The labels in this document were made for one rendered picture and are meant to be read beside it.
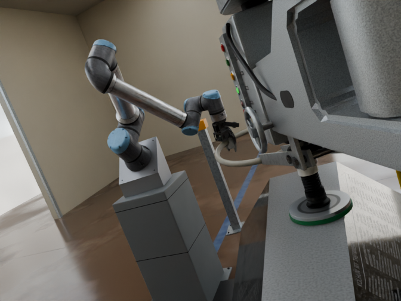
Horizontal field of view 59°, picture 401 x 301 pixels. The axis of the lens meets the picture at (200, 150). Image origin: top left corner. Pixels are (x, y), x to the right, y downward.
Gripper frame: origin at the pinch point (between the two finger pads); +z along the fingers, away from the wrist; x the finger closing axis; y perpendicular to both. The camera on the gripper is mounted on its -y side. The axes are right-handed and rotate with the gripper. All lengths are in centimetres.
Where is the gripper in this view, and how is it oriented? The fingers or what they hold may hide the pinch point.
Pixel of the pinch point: (232, 149)
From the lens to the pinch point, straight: 208.8
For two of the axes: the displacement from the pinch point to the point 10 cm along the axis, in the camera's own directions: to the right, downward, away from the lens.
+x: 6.0, 0.8, -7.9
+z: 3.3, 8.8, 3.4
